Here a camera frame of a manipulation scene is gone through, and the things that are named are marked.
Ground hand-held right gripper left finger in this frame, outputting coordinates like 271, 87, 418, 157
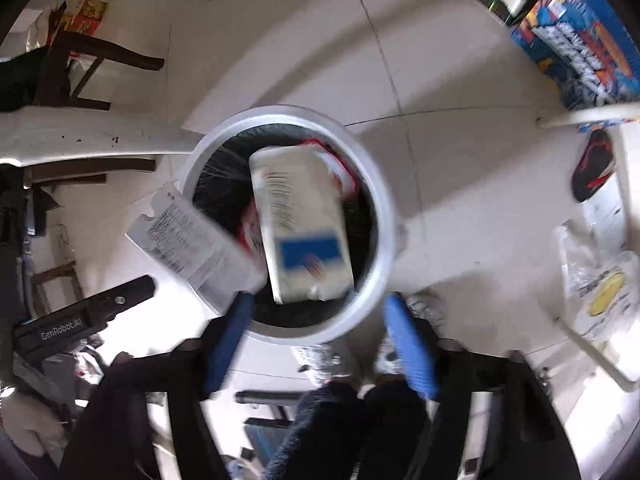
65, 292, 256, 480

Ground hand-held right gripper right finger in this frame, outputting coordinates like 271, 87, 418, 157
382, 292, 581, 480

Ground person's right leg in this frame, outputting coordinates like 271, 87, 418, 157
360, 380, 441, 480

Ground black red shoe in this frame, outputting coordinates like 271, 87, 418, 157
570, 130, 616, 203

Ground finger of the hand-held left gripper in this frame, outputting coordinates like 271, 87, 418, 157
75, 275, 156, 322

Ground smiley plastic bag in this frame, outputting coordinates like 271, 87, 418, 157
555, 222, 640, 356

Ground orange yellow packet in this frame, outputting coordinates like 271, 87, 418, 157
60, 0, 108, 36

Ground dark wooden chair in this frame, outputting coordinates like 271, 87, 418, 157
30, 2, 166, 111

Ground red white snack packet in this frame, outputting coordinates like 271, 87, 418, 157
300, 137, 361, 201

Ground white trash can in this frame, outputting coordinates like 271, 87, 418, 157
179, 105, 398, 346

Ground colourful blue printed box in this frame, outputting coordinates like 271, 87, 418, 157
510, 0, 640, 111

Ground grey fuzzy slipper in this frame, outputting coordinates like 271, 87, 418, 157
377, 292, 448, 376
292, 342, 351, 386

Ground person's leg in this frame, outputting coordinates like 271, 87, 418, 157
360, 380, 441, 480
260, 380, 371, 480

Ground long white card package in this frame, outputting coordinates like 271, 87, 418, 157
125, 183, 266, 318

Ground white table leg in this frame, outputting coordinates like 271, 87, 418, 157
537, 104, 640, 130
0, 110, 196, 168

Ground black jacket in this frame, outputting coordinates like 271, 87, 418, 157
0, 57, 51, 113

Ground person's left leg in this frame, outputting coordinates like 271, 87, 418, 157
260, 380, 371, 480

